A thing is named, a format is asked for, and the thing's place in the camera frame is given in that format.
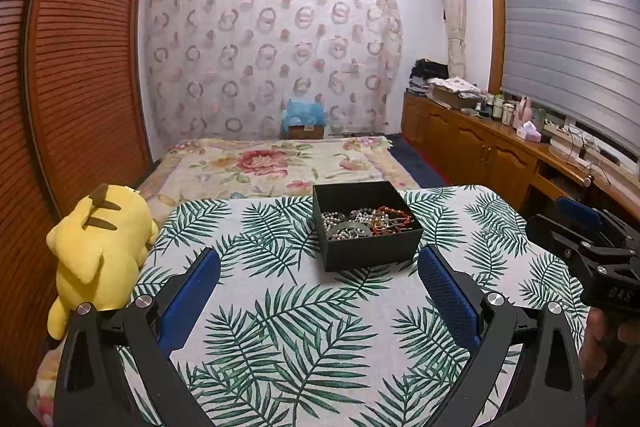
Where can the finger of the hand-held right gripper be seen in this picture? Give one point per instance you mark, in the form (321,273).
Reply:
(555,234)
(580,209)

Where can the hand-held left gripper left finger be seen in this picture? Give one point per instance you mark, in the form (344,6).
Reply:
(192,297)

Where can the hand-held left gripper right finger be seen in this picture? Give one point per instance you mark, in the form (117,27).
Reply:
(447,302)

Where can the black jewelry box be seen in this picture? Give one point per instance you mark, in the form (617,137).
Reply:
(370,252)

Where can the pearl hair comb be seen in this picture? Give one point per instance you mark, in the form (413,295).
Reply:
(362,213)

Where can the pale green jade bangle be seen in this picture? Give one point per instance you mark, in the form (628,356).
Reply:
(350,226)

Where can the person's right hand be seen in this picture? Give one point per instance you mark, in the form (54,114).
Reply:
(597,342)

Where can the pink tissue box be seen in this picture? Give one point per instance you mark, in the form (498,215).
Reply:
(528,133)

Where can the yellow plush toy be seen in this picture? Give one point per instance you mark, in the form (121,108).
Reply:
(100,247)

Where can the wooden low cabinet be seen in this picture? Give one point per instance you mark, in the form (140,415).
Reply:
(480,152)

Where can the leaf print tablecloth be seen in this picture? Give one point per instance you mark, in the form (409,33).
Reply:
(300,332)

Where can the pink bottle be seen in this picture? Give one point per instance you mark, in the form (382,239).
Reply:
(524,109)

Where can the white bottle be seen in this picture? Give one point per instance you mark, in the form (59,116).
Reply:
(508,113)

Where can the floral bed blanket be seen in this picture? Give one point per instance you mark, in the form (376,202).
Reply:
(250,167)

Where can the dark blue rug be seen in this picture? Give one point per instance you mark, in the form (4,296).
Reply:
(420,162)

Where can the grey window blind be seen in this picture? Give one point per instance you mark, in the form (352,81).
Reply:
(570,42)

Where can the printed cloth bundle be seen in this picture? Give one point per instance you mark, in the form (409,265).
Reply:
(460,89)

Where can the brown cardboard box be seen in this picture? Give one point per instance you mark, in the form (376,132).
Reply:
(306,132)

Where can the stack of dark clothes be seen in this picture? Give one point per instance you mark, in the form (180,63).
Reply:
(427,77)

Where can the blue plastic bag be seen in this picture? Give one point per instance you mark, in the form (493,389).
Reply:
(302,112)

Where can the beige tied curtain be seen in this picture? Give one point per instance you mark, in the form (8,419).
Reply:
(452,7)

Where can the wooden louvered wardrobe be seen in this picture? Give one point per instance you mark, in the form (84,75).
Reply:
(85,57)

